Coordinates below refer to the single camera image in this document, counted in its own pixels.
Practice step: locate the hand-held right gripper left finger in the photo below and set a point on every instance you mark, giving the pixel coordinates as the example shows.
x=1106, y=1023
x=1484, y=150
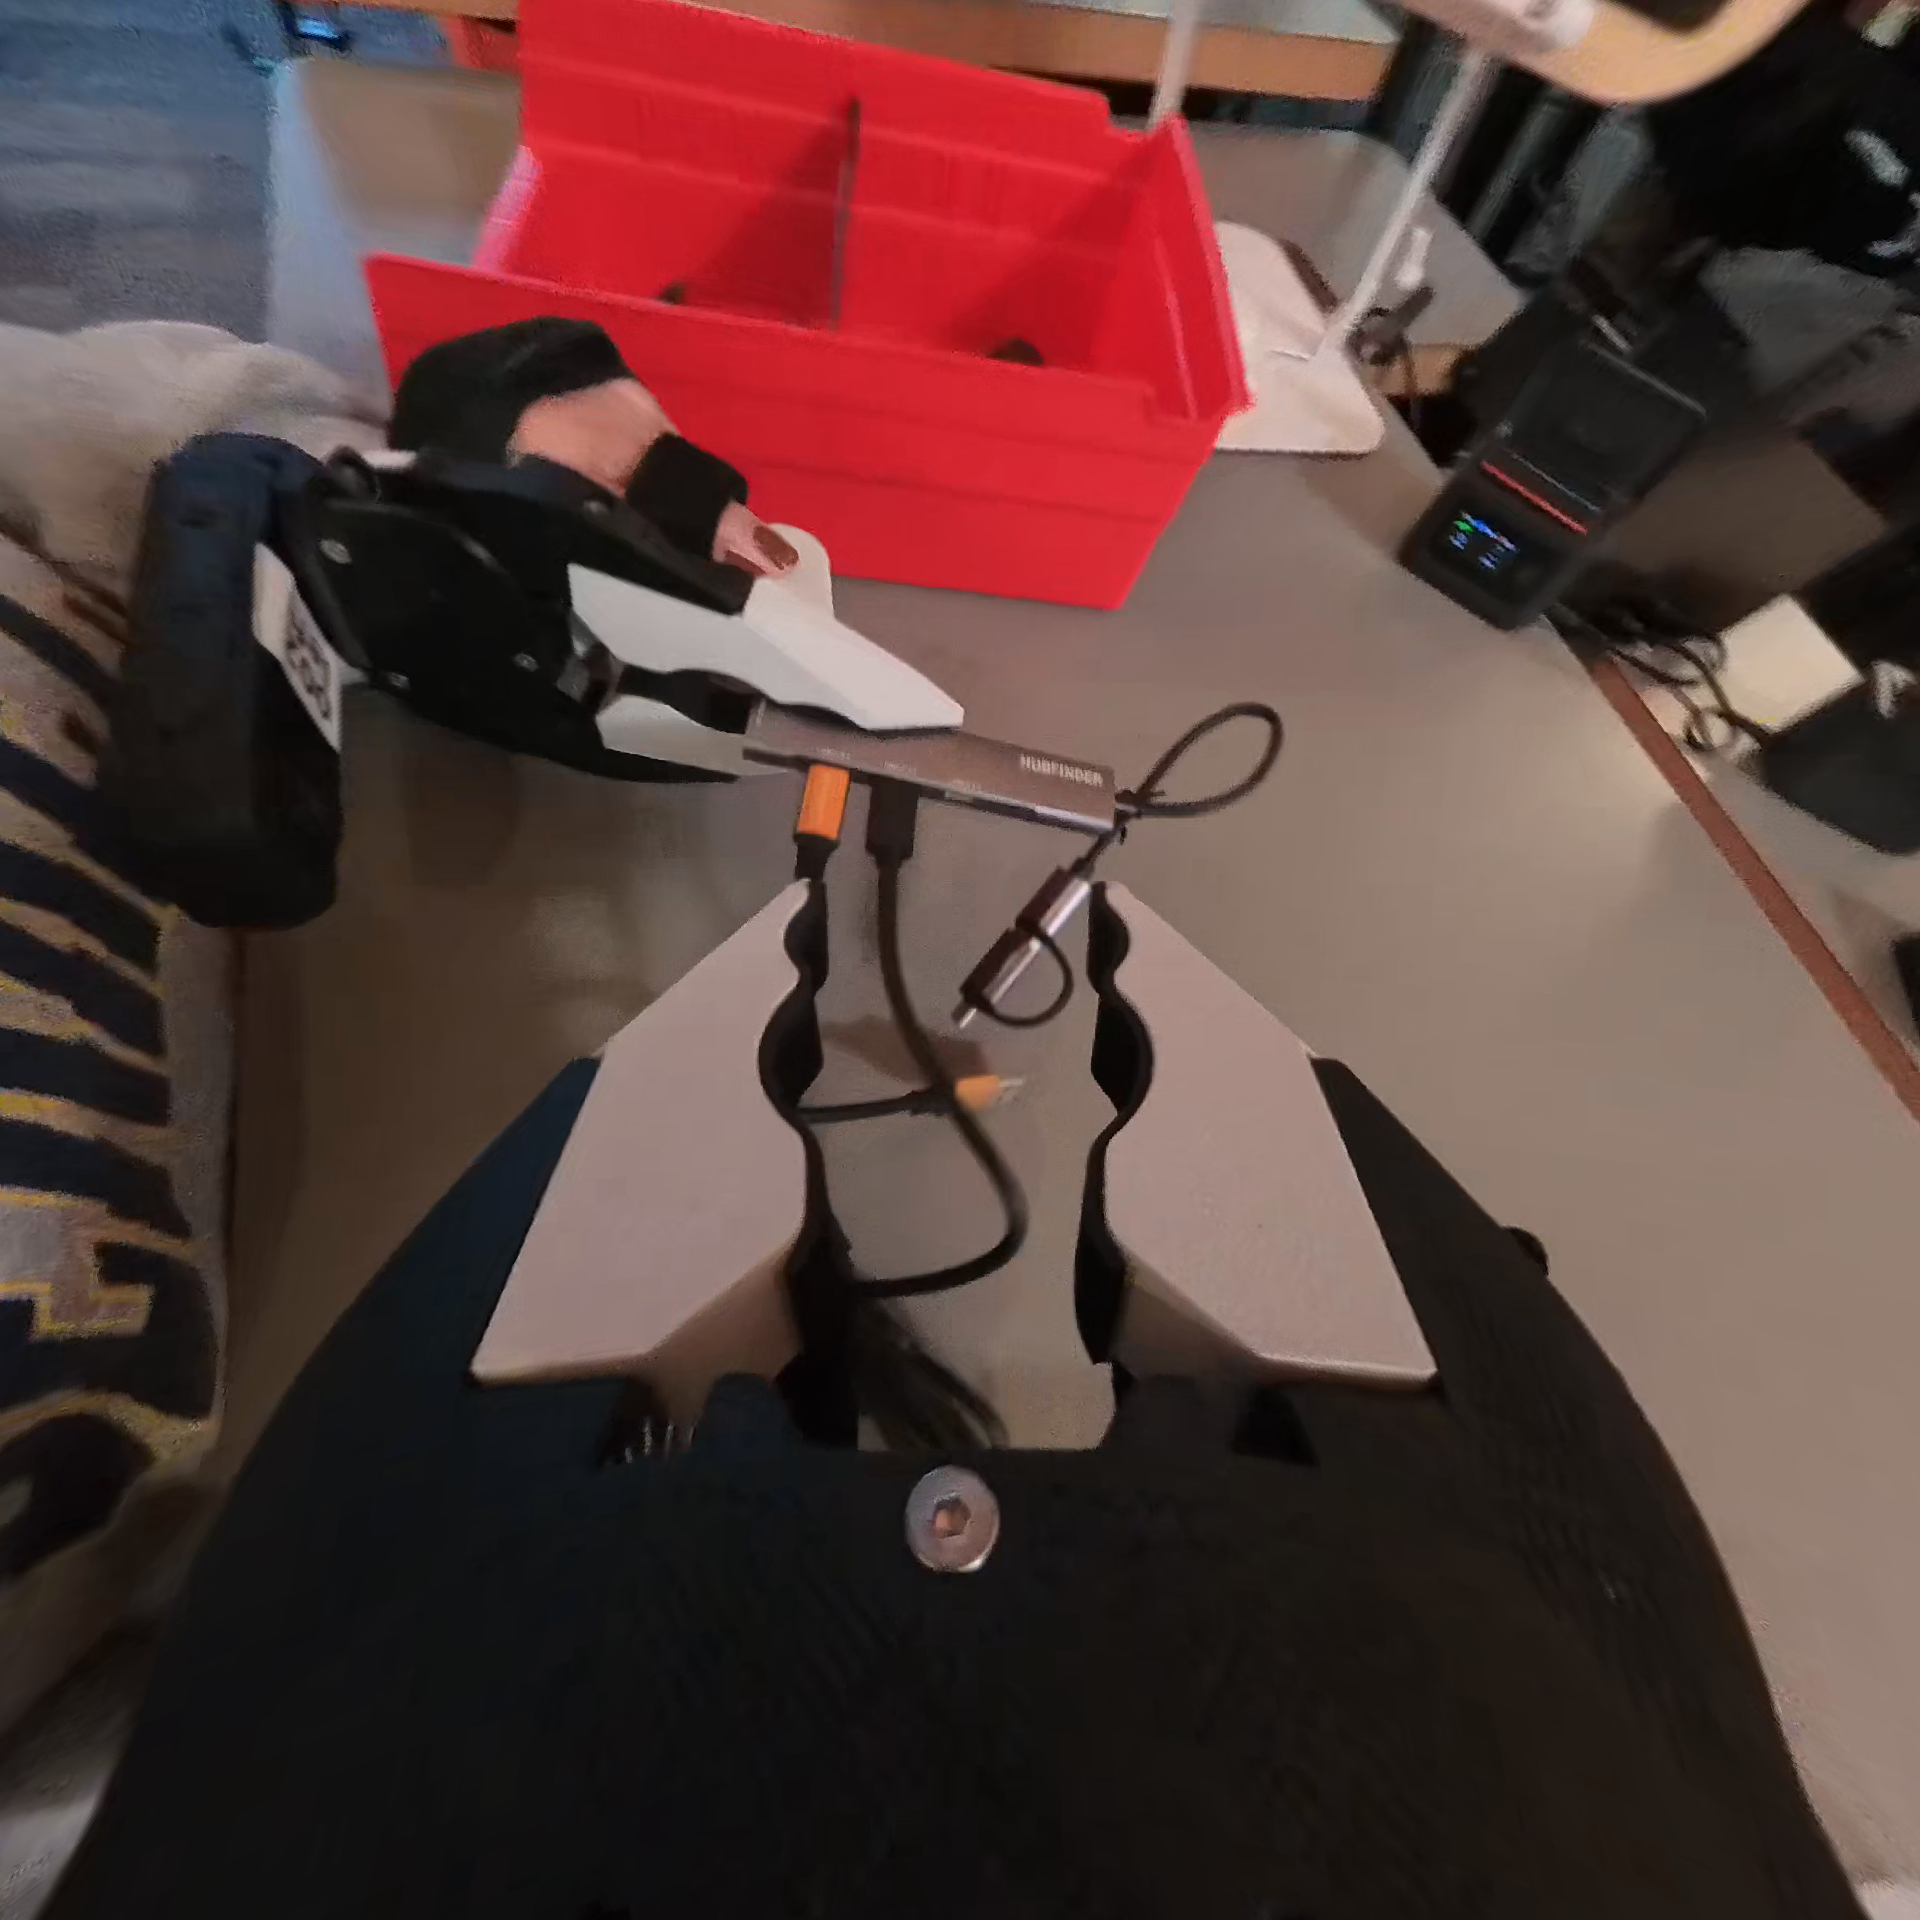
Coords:
x=660, y=1200

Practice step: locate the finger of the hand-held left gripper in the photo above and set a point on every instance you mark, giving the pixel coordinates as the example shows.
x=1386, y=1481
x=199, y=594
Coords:
x=780, y=644
x=674, y=734

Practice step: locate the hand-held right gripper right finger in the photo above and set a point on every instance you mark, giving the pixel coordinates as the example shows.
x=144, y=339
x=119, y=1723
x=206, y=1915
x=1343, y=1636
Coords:
x=1245, y=1200

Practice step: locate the person's left forearm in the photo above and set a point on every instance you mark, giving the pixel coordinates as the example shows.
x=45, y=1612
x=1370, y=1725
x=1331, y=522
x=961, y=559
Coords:
x=164, y=391

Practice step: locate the person's left hand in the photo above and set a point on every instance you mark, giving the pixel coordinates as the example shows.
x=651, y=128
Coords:
x=524, y=391

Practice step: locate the red plastic bin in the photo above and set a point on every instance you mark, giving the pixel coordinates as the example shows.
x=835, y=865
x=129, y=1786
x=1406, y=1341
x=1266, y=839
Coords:
x=961, y=435

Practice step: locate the patterned knit cloth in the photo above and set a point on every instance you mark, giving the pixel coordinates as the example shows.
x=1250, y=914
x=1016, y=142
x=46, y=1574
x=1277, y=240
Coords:
x=90, y=1050

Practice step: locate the white panel stand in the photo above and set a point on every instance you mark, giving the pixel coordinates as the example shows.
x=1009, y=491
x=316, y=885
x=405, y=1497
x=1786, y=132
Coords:
x=1290, y=391

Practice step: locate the black power station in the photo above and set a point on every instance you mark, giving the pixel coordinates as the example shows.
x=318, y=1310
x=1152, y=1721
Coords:
x=1575, y=435

